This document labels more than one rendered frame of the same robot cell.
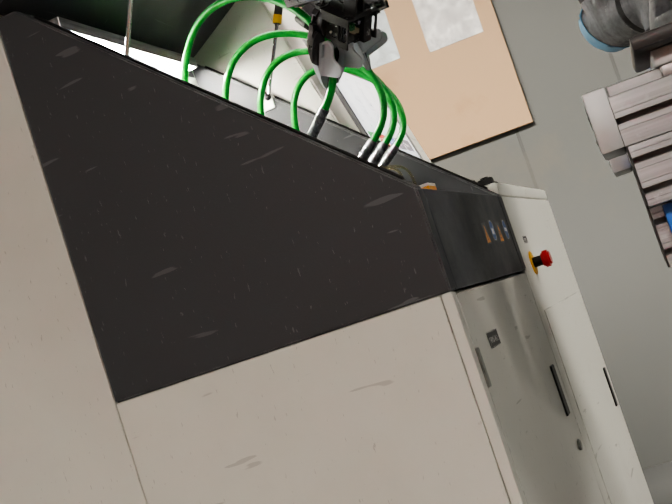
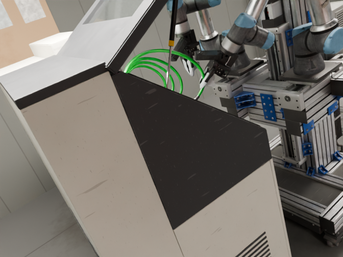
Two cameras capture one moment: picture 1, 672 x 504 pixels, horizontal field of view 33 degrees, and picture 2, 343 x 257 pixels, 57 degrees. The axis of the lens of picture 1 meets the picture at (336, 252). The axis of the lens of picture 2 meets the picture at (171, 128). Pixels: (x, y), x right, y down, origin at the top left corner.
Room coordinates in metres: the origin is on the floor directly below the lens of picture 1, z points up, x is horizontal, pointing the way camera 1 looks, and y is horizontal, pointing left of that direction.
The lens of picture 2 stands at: (1.03, 0.99, 1.67)
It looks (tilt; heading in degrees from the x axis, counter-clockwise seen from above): 25 degrees down; 317
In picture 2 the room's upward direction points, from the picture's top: 19 degrees counter-clockwise
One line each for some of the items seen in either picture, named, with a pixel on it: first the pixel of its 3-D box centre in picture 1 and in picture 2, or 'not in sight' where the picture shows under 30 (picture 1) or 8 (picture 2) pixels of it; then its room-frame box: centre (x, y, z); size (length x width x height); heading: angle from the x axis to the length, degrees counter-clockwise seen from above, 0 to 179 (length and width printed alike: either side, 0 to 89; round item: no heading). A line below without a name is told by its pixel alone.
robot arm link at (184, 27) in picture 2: not in sight; (181, 27); (2.00, -0.17, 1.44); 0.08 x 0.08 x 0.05
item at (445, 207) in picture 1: (468, 239); not in sight; (2.00, -0.23, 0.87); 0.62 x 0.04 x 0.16; 162
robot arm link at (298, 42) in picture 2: not in sight; (306, 37); (1.61, -0.60, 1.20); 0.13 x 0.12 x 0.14; 151
